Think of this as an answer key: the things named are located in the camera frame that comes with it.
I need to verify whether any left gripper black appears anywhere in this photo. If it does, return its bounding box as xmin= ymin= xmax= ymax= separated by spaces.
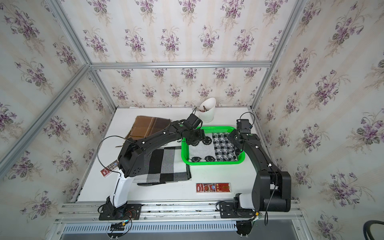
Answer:
xmin=186 ymin=128 xmax=208 ymax=147

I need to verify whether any green plastic basket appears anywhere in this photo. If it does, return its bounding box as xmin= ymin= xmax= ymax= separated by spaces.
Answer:
xmin=181 ymin=126 xmax=246 ymax=166

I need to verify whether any black white knitted smiley scarf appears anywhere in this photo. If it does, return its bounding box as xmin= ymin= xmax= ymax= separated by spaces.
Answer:
xmin=187 ymin=133 xmax=239 ymax=163

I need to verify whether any grey black checkered scarf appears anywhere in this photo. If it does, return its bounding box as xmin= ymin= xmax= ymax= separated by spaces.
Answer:
xmin=134 ymin=146 xmax=192 ymax=187

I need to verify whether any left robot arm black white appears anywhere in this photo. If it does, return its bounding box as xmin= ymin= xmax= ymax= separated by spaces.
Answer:
xmin=106 ymin=114 xmax=205 ymax=210

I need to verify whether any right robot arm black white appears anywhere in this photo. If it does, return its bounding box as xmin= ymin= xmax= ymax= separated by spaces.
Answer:
xmin=228 ymin=130 xmax=292 ymax=212

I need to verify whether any brown plaid fringed scarf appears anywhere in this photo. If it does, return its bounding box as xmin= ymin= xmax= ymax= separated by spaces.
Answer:
xmin=125 ymin=116 xmax=171 ymax=140

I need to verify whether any white cup holder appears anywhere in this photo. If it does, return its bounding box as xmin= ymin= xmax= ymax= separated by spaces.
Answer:
xmin=199 ymin=98 xmax=217 ymax=123

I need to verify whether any red packet front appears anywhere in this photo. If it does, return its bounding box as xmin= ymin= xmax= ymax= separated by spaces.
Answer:
xmin=196 ymin=183 xmax=231 ymax=193

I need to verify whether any red packet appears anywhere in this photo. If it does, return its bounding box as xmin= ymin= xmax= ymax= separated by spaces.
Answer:
xmin=101 ymin=160 xmax=119 ymax=178
xmin=196 ymin=183 xmax=231 ymax=193

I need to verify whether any red packet left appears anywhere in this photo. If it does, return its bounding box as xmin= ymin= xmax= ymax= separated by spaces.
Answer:
xmin=101 ymin=160 xmax=119 ymax=178

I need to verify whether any black chair part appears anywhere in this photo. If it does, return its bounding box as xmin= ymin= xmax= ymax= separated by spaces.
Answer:
xmin=363 ymin=220 xmax=384 ymax=240

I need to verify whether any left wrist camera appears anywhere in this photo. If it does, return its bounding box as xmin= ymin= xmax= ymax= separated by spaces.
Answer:
xmin=186 ymin=114 xmax=203 ymax=129

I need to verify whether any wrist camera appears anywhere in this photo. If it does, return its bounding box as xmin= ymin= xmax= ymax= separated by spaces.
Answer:
xmin=186 ymin=114 xmax=203 ymax=129
xmin=237 ymin=119 xmax=252 ymax=134

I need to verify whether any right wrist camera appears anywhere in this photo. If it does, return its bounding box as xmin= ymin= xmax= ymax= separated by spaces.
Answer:
xmin=237 ymin=119 xmax=252 ymax=134

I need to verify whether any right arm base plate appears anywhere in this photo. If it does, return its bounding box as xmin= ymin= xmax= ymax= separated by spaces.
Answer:
xmin=215 ymin=201 xmax=258 ymax=219

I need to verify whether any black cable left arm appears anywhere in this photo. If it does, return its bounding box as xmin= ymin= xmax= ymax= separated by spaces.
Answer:
xmin=96 ymin=134 xmax=133 ymax=178

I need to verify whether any aluminium rail frame front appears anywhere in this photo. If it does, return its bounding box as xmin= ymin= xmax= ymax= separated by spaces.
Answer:
xmin=46 ymin=200 xmax=312 ymax=240

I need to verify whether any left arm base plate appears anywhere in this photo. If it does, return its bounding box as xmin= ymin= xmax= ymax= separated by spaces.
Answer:
xmin=98 ymin=204 xmax=142 ymax=221

